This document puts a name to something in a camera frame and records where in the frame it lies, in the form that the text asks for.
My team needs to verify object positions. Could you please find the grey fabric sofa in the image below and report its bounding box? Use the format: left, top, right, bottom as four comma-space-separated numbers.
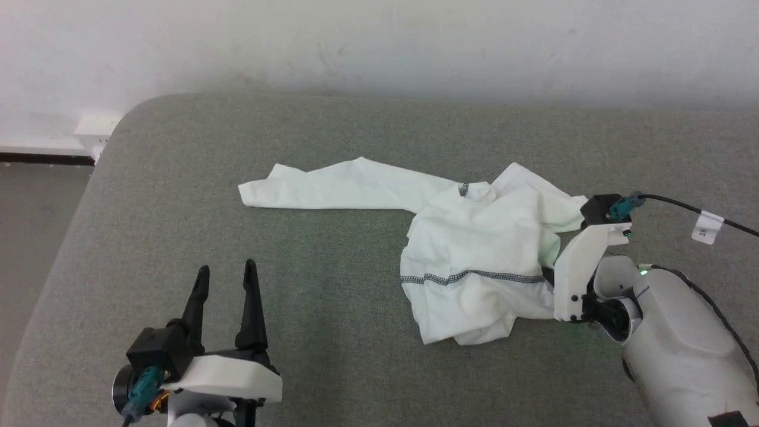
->
0, 92, 759, 427

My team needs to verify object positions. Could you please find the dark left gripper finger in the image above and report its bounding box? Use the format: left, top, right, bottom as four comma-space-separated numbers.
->
235, 259, 269, 355
181, 265, 211, 345

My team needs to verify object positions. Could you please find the right camera cable teal plug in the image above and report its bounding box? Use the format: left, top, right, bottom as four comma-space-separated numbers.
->
608, 191, 759, 238

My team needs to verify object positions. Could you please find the camera cable teal plug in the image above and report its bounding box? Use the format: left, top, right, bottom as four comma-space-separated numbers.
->
608, 191, 759, 238
122, 366, 165, 427

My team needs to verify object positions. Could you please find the white long-sleeve garment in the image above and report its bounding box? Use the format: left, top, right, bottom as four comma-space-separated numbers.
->
238, 157, 588, 346

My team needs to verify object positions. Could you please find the white cable label tag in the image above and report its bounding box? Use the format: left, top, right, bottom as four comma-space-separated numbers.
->
691, 212, 725, 244

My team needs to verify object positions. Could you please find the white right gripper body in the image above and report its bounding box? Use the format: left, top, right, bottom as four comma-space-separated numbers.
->
553, 222, 632, 323

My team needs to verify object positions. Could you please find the left camera cable teal plug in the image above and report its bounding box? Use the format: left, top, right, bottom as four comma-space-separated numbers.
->
122, 366, 165, 427

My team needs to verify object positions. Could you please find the white skirting board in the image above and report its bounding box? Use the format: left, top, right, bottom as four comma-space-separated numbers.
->
0, 138, 91, 156

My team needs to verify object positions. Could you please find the white wall trunking box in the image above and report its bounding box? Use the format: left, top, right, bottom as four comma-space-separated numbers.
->
74, 115, 123, 162

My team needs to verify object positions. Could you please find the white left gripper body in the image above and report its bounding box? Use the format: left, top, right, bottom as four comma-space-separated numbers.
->
160, 354, 283, 427

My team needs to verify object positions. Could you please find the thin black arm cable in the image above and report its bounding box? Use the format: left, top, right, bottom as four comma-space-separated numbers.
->
649, 265, 759, 380

